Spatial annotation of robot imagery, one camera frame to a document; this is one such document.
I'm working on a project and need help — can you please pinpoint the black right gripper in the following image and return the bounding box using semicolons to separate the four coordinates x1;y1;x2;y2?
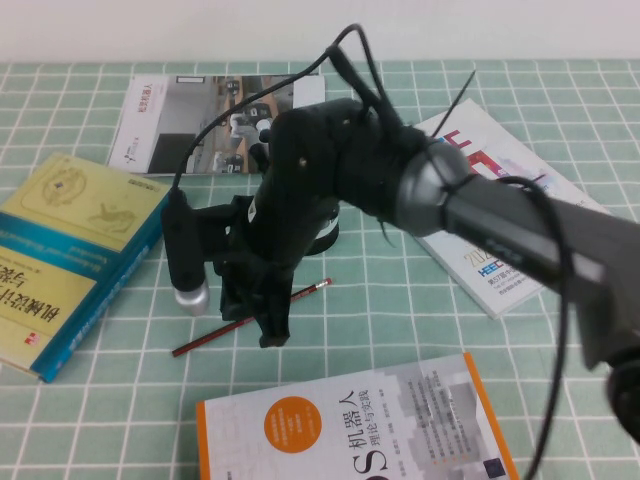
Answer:
213;149;342;350

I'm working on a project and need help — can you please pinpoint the red and black pencil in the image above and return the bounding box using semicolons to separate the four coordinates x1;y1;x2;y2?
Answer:
170;277;333;359

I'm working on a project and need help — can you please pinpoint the black mesh pen holder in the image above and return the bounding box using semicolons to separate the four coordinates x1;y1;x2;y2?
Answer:
304;199;342;257

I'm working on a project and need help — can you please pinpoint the green checked tablecloth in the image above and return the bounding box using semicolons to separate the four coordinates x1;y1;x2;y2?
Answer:
0;59;640;480

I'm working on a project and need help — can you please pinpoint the white and orange book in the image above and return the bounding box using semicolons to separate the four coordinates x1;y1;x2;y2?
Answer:
194;351;521;480

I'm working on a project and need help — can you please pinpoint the black capped white marker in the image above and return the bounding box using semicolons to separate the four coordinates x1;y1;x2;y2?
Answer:
249;143;269;174

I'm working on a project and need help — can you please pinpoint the yellow and blue book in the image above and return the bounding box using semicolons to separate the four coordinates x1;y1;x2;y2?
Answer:
0;152;189;385

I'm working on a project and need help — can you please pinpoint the brochure with room photo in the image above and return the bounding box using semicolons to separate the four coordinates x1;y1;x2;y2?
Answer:
104;73;327;177

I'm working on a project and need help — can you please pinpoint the white HEEC catalogue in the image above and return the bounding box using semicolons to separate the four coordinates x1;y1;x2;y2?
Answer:
413;97;615;320

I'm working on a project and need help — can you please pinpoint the black zip tie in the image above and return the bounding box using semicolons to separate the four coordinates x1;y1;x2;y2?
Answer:
434;69;477;136

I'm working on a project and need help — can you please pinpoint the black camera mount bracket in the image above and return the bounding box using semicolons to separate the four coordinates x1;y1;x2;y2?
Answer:
187;193;256;251

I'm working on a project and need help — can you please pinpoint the black camera cable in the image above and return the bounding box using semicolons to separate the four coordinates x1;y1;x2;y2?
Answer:
172;22;576;480

